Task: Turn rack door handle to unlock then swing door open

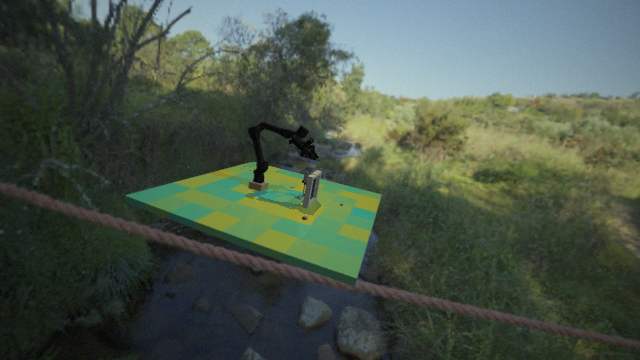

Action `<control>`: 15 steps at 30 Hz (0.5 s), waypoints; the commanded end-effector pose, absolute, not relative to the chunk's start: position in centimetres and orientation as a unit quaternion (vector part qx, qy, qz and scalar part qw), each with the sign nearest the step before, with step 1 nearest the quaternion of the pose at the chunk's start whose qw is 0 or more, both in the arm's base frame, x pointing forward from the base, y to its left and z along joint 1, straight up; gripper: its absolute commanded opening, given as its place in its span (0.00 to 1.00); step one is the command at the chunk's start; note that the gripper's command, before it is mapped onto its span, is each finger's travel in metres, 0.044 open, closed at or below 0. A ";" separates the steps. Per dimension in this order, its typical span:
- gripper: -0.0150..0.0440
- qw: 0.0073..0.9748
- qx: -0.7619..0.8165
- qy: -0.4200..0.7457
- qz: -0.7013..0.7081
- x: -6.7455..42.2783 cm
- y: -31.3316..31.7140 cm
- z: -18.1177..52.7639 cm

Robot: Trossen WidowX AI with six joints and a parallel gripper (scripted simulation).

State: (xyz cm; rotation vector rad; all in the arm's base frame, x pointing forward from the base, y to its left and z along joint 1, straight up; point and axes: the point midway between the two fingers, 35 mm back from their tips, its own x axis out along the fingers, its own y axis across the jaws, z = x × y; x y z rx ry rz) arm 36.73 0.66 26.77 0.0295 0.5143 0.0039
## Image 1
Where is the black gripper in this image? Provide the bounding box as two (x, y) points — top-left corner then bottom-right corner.
(297, 140), (319, 160)

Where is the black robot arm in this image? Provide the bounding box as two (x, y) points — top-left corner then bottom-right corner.
(249, 122), (315, 183)

